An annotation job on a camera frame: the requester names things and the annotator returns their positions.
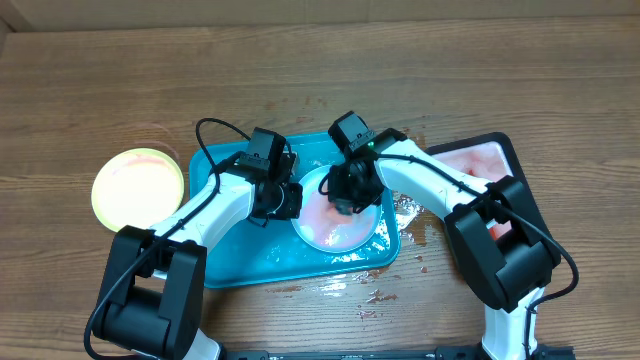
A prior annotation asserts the green pink sponge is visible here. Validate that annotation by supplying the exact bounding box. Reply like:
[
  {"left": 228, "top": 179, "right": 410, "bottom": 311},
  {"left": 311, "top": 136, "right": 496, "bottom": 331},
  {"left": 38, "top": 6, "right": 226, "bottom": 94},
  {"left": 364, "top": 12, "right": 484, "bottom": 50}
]
[{"left": 334, "top": 199, "right": 353, "bottom": 216}]

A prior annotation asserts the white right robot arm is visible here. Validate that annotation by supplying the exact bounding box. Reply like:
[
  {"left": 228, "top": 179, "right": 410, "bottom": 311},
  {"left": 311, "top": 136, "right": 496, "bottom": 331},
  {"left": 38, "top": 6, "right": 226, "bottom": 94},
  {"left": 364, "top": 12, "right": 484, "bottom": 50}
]
[{"left": 318, "top": 112, "right": 561, "bottom": 359}]

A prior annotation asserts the teal plastic tray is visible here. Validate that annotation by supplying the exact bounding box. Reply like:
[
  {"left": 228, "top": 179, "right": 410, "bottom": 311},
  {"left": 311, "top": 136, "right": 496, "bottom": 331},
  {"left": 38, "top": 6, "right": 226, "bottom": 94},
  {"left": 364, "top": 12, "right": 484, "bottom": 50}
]
[{"left": 189, "top": 133, "right": 401, "bottom": 289}]

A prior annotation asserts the yellow plate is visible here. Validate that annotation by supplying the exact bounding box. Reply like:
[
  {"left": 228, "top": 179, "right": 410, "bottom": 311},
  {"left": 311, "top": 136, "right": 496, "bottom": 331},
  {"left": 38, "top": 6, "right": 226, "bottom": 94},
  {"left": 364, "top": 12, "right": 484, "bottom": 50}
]
[{"left": 91, "top": 148, "right": 184, "bottom": 232}]

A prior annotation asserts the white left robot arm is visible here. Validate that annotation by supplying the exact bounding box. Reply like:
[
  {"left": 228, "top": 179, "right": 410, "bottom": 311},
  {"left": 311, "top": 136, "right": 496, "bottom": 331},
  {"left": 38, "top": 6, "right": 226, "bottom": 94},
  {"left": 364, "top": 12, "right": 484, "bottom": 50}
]
[{"left": 83, "top": 128, "right": 302, "bottom": 359}]

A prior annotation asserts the black tray with red water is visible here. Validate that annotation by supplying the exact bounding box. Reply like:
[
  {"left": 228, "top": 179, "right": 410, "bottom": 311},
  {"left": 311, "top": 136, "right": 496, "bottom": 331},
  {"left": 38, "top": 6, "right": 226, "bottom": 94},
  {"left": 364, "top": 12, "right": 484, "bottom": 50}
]
[{"left": 424, "top": 131, "right": 541, "bottom": 241}]

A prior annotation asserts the light blue plate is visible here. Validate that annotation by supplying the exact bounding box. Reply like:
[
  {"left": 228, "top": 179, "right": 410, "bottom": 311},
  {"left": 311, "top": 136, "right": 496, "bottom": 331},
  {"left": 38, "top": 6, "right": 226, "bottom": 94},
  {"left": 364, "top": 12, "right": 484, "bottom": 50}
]
[{"left": 292, "top": 165, "right": 381, "bottom": 253}]

